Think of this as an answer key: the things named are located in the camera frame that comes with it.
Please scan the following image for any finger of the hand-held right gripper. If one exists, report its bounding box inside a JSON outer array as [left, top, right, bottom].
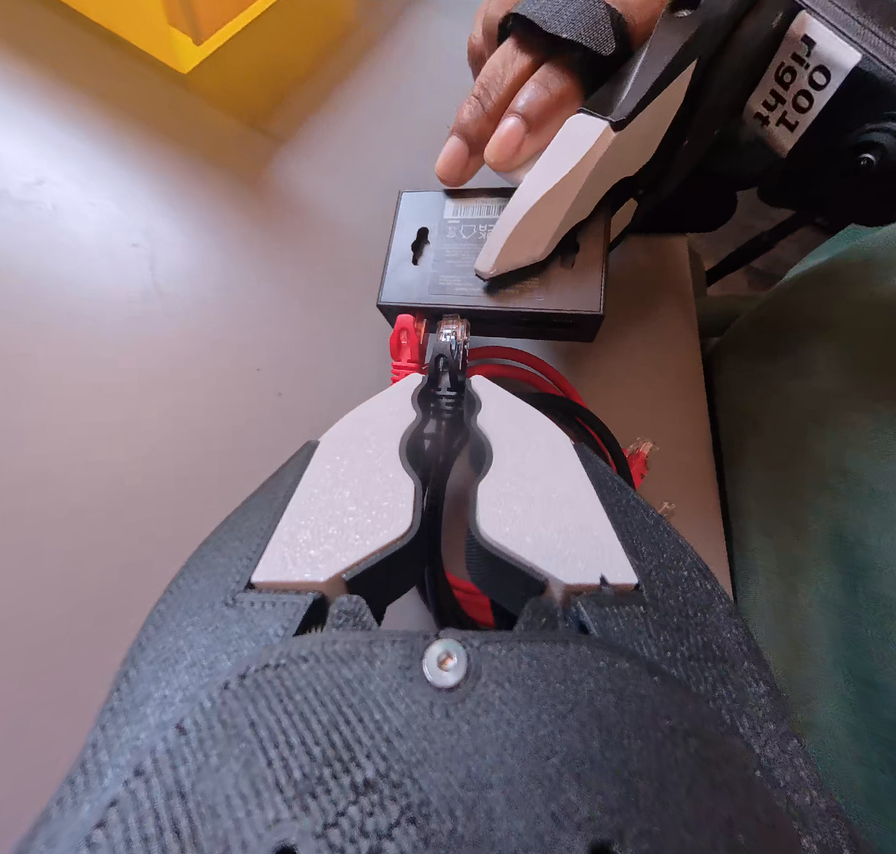
[[474, 60, 699, 281]]

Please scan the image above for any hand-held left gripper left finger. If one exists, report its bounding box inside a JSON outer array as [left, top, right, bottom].
[[248, 375, 429, 595]]

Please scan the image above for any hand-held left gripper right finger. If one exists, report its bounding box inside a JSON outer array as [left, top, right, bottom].
[[468, 375, 641, 592]]

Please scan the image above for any black ethernet cable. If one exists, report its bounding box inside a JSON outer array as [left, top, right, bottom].
[[416, 314, 679, 631]]

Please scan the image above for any red ethernet cable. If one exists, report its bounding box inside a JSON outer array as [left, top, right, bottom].
[[388, 314, 660, 630]]

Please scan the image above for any black network switch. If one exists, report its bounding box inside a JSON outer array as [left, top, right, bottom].
[[377, 188, 611, 343]]

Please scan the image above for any person's right hand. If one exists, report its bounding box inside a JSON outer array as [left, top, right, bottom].
[[434, 0, 690, 189]]

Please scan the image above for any person's green clothing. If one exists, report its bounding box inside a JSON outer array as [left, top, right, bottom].
[[700, 224, 896, 834]]

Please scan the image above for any yellow plastic bin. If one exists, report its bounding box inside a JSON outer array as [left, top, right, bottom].
[[0, 0, 359, 143]]

